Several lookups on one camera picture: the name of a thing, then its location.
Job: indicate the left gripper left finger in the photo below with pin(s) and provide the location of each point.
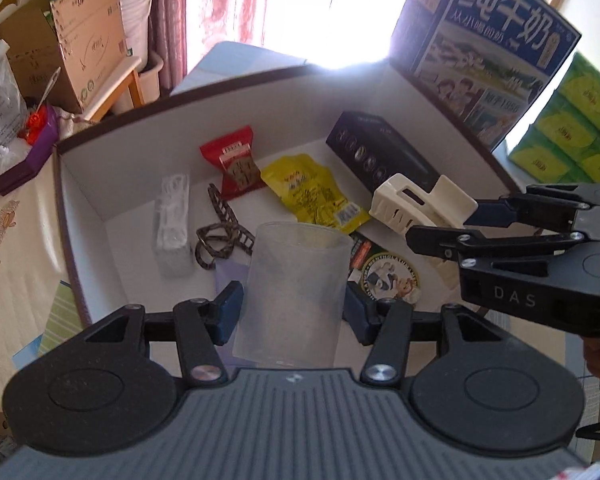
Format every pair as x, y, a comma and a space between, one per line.
201, 326

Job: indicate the green tissue pack stack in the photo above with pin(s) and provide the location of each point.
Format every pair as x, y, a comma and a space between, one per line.
562, 145

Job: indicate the pink curtain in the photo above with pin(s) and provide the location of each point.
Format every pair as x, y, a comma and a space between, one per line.
180, 27

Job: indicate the brown storage box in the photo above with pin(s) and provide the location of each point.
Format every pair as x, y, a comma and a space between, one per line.
108, 176

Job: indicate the white bucket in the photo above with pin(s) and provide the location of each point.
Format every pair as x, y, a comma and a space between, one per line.
135, 20

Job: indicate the wooden stool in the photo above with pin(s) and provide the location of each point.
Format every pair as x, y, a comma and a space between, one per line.
125, 77

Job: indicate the brown patterned hair claw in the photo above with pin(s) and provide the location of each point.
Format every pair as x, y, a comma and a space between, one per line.
219, 240

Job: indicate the purple tray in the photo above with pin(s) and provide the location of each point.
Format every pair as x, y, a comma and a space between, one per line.
29, 167

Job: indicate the purple cream tube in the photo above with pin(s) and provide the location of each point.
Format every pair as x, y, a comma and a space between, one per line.
227, 279

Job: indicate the white hair claw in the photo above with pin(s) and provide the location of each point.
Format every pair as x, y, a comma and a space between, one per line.
400, 204

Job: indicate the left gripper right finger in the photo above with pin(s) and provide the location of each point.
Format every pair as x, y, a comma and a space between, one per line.
385, 326

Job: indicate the yellow snack packet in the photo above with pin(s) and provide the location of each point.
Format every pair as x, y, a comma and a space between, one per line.
311, 193

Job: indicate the checked tablecloth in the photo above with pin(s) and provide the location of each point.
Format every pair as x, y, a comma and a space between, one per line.
228, 60

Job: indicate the black shaver box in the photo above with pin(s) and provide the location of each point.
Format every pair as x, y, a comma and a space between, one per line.
375, 151

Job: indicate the blue milk carton box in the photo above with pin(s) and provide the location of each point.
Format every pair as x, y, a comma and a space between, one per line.
486, 61

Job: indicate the brown cardboard box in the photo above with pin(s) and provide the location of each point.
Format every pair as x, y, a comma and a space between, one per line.
81, 40

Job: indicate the green ointment packet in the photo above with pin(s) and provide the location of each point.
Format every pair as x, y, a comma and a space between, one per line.
382, 274

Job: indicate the red snack packet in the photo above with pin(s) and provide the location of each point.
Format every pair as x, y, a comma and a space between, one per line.
232, 155

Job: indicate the clear plastic cup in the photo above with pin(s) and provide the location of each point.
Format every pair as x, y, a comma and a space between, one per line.
294, 296

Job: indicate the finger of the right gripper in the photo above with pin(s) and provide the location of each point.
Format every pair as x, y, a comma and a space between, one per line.
458, 245
561, 207

